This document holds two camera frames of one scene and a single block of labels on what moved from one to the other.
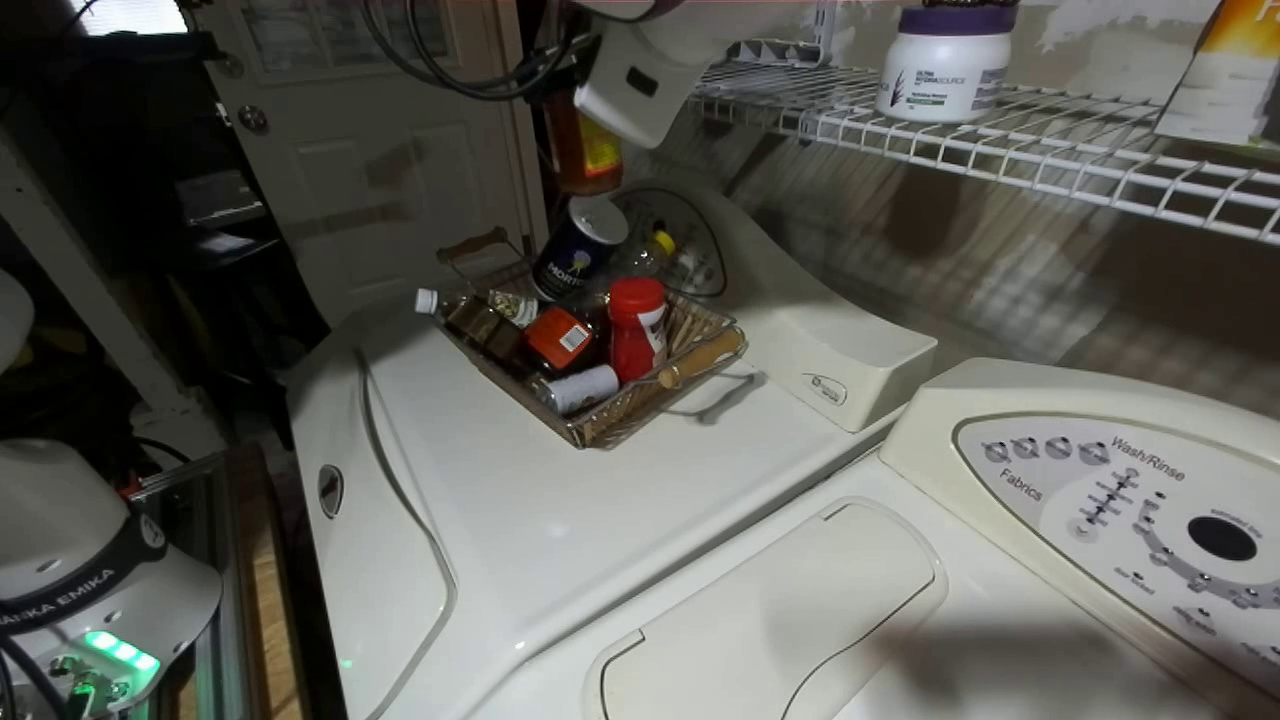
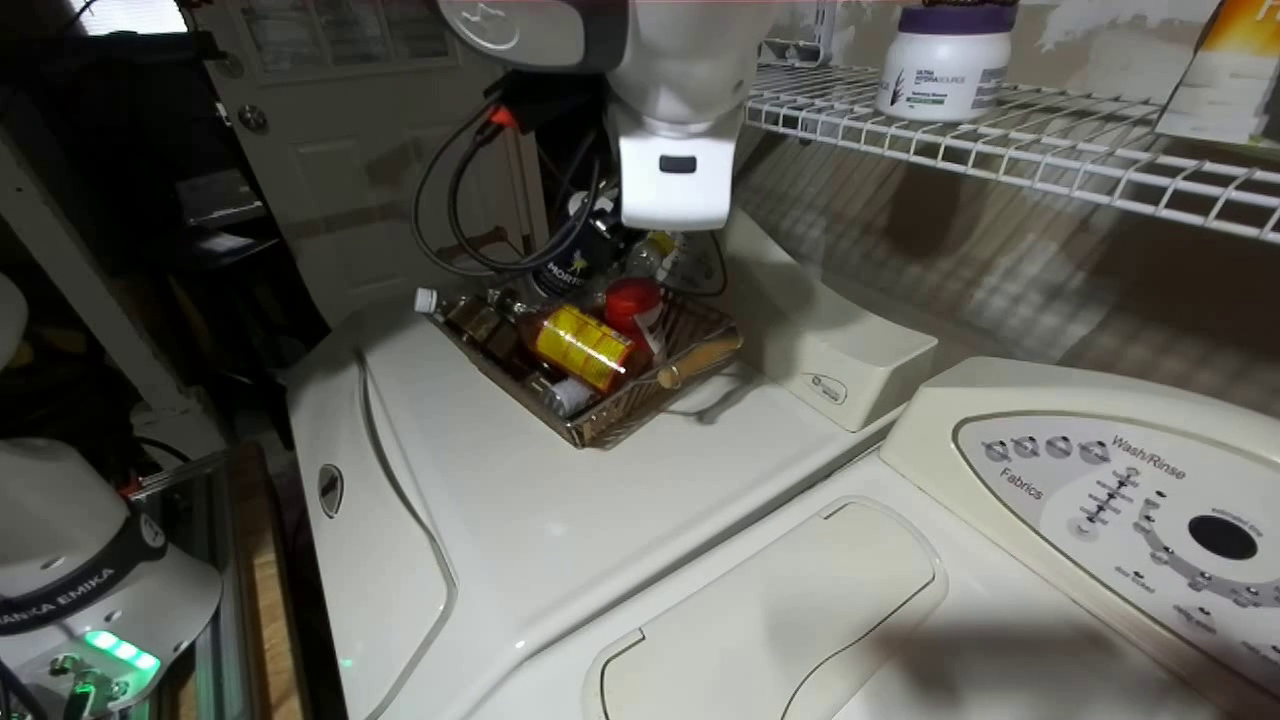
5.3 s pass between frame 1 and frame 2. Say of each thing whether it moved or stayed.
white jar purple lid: stayed
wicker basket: stayed
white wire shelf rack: stayed
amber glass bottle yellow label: moved
